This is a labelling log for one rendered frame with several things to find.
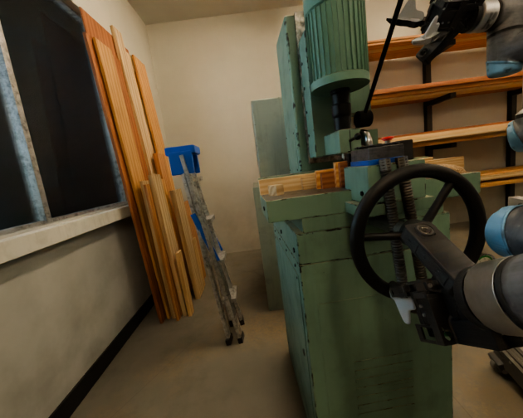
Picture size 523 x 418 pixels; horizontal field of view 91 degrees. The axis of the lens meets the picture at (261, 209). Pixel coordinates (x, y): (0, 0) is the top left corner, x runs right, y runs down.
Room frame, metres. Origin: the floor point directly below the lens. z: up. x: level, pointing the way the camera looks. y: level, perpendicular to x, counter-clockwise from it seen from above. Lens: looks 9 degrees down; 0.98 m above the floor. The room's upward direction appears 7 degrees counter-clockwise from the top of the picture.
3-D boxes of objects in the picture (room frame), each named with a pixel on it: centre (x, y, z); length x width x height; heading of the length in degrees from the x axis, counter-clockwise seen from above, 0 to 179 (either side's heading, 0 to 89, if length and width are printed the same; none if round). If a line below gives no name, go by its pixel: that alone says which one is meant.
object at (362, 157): (0.65, -0.32, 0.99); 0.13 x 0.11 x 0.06; 94
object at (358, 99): (1.07, -0.43, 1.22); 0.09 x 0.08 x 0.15; 4
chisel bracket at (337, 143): (0.86, -0.29, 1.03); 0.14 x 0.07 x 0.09; 4
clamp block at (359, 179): (0.65, -0.31, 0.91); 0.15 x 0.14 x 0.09; 94
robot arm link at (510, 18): (0.75, -0.72, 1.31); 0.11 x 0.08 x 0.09; 93
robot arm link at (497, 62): (0.73, -0.73, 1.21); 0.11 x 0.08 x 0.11; 29
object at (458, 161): (0.85, -0.42, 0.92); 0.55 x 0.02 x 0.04; 94
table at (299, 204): (0.74, -0.31, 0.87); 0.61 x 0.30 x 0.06; 94
